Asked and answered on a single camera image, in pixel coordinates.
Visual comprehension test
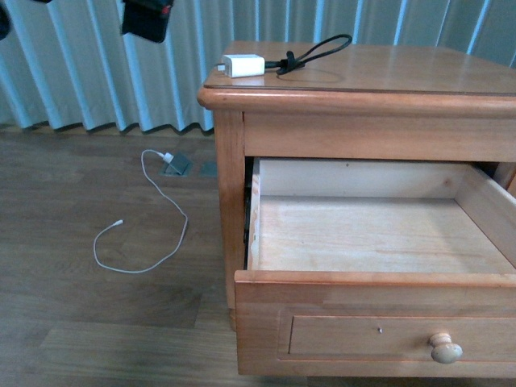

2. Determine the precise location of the light blue pleated curtain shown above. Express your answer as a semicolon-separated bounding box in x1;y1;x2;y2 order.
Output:
1;1;515;131

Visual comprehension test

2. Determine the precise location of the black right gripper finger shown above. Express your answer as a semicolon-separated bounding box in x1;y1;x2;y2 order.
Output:
121;0;173;43

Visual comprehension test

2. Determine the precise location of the wooden drawer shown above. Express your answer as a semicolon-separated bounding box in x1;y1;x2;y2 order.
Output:
235;159;515;378

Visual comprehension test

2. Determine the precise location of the open grey floor socket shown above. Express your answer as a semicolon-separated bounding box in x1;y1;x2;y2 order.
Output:
160;152;194;177

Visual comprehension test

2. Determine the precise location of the white charger adapter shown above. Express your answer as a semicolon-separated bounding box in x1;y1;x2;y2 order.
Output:
215;54;265;78

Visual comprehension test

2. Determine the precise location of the white cable on floor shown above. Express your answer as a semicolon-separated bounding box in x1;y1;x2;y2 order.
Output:
93;149;189;274

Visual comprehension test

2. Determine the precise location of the small white floor plug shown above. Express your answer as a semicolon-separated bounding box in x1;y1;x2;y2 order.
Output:
160;152;174;163

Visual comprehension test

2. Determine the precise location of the closed grey floor socket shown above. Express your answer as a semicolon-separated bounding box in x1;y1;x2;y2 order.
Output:
199;161;218;178

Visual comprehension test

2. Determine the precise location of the round wooden drawer knob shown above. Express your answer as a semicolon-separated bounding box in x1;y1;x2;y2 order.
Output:
428;333;463;364

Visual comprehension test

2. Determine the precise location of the black charger cable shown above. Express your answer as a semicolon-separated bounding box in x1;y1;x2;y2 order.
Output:
264;34;353;76

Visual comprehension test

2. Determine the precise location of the wooden nightstand cabinet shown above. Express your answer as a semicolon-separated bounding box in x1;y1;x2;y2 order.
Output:
197;40;516;332

